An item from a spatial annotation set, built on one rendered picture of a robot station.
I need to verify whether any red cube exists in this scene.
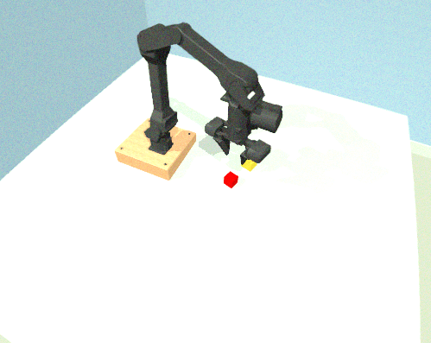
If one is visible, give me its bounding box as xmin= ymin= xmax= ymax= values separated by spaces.
xmin=224 ymin=171 xmax=238 ymax=188

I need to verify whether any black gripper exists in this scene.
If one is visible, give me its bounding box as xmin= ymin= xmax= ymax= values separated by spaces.
xmin=205 ymin=116 xmax=272 ymax=165

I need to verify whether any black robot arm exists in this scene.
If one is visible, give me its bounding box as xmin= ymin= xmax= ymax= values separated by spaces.
xmin=137 ymin=22 xmax=282 ymax=155

